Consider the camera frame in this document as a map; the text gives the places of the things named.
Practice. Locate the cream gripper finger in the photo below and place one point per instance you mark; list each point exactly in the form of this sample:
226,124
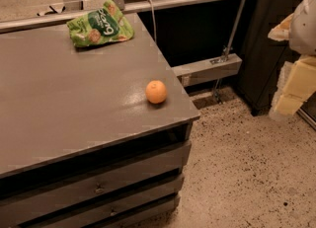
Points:
295,85
281,31

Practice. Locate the green rice chip bag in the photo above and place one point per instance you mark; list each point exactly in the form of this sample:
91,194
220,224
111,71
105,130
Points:
105,25

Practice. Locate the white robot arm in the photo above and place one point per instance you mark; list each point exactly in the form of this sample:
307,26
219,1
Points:
302,32

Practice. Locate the orange fruit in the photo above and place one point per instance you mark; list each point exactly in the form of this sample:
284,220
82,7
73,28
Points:
156,92

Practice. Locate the grey drawer cabinet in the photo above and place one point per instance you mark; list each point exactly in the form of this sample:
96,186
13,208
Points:
57,179

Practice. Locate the grey metal bracket beam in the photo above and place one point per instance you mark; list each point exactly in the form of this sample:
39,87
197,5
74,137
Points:
207,70

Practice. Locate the grey metal frame rail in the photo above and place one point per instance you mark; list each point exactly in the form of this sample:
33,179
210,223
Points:
59,19

